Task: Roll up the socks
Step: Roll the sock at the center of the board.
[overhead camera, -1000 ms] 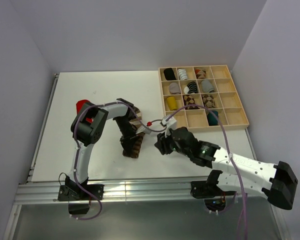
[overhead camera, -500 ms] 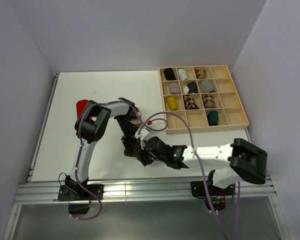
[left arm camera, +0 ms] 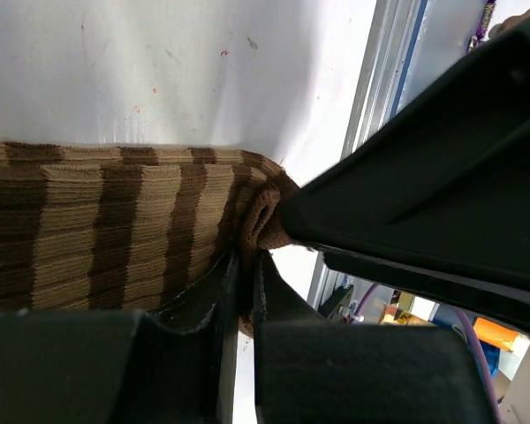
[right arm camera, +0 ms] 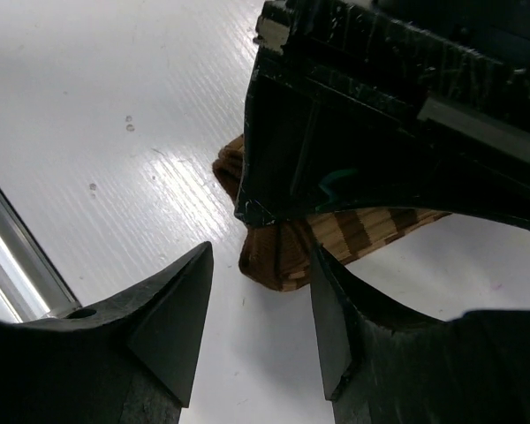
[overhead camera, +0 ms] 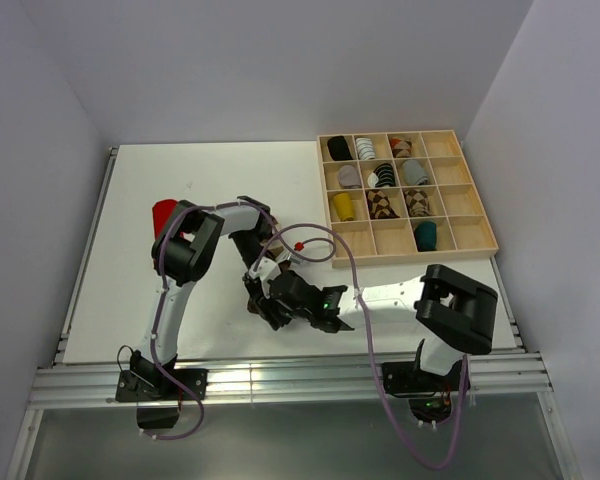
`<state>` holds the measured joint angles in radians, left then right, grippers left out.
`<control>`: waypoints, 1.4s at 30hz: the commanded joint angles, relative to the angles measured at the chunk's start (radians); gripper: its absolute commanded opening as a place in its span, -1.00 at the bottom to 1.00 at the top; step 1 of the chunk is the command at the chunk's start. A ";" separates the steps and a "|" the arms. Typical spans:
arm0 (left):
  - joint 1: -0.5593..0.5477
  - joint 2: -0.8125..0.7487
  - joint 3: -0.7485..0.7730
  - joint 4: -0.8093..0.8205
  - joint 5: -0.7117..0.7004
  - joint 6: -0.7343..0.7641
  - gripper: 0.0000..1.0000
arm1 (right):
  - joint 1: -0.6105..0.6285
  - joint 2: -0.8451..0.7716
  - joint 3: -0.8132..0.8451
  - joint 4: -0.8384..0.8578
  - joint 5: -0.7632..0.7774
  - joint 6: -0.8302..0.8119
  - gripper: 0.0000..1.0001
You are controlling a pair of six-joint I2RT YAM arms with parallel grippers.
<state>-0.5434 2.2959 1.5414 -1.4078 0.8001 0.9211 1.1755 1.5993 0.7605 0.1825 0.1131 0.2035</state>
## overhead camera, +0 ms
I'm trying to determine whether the brown striped sock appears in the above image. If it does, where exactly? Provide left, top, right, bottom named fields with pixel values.
left=243, top=267, right=280, bottom=321

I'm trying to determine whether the dark green reindeer sock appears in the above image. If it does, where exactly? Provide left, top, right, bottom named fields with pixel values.
left=414, top=221, right=437, bottom=252

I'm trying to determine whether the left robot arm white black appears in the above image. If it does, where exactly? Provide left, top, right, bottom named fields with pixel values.
left=130, top=196, right=280, bottom=399

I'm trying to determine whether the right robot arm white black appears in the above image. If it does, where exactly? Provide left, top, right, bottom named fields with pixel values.
left=243, top=259, right=498, bottom=390

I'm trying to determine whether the red sock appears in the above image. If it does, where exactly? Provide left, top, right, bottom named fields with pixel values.
left=152, top=199, right=191, bottom=241

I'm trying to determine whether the rolled yellow sock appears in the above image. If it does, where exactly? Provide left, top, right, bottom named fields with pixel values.
left=332, top=192, right=356, bottom=222

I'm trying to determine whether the rolled grey beige sock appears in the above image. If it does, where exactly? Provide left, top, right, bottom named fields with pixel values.
left=337, top=165, right=362, bottom=189

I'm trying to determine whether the rolled brown argyle sock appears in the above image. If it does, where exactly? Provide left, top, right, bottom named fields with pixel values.
left=366, top=190, right=399, bottom=220

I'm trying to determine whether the wooden compartment tray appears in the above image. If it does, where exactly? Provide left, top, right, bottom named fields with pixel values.
left=317, top=130, right=499, bottom=267

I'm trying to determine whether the rolled white striped sock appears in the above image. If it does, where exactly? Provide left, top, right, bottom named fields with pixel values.
left=355, top=137, right=376, bottom=160

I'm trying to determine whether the rolled black striped sock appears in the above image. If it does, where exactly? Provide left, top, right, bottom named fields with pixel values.
left=367, top=162, right=397, bottom=188

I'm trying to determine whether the rolled dark argyle sock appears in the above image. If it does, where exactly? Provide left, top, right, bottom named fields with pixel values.
left=404, top=188, right=434, bottom=218

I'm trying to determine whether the rolled orange argyle sock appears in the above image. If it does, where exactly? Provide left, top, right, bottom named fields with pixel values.
left=388, top=136, right=412, bottom=158

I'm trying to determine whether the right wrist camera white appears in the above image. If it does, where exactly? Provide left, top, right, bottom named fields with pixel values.
left=247, top=258, right=281, bottom=290

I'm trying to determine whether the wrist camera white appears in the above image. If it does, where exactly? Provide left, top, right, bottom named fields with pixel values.
left=276, top=250, right=304, bottom=265
left=247, top=258, right=281, bottom=290

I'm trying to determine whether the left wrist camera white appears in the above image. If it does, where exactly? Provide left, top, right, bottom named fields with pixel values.
left=276, top=250, right=304, bottom=265

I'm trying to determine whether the aluminium frame rail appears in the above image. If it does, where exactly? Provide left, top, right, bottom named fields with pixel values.
left=26, top=352, right=553, bottom=410

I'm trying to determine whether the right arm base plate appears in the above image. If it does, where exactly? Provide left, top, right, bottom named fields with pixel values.
left=379, top=361, right=471, bottom=398

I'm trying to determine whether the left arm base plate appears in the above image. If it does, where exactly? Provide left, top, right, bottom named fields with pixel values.
left=115, top=362, right=209, bottom=403

